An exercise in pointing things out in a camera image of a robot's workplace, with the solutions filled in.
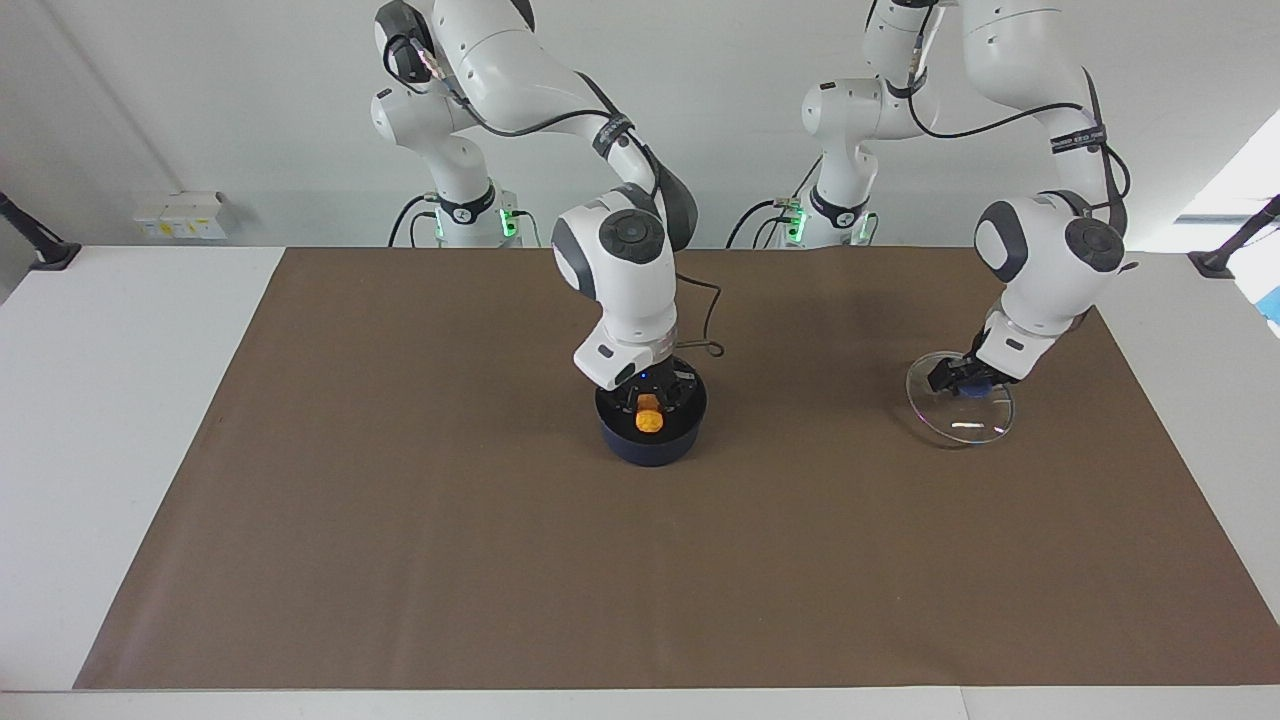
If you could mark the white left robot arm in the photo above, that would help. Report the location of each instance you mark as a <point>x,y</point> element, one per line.
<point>1050,260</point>

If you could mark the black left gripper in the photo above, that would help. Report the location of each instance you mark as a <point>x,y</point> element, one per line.
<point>972,370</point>

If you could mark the brown table mat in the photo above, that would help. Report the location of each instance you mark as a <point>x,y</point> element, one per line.
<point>640,560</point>

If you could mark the white wall socket box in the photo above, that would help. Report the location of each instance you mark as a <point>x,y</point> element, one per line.
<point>180,218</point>

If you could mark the light blue object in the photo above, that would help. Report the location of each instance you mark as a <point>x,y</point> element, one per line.
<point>1273,305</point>

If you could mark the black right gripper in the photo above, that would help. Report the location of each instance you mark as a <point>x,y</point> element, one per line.
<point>672,378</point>

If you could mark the black clamp stand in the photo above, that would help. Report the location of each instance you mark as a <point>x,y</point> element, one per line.
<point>1215,262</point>
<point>45,252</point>

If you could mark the yellow corn cob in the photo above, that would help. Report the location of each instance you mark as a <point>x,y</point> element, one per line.
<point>650,418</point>

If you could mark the glass lid with blue knob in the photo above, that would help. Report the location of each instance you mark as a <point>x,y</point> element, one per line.
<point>960,420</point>

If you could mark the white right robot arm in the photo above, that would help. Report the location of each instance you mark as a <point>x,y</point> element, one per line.
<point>620,260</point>

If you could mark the dark blue saucepan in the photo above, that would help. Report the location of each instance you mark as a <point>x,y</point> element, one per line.
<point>650,450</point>

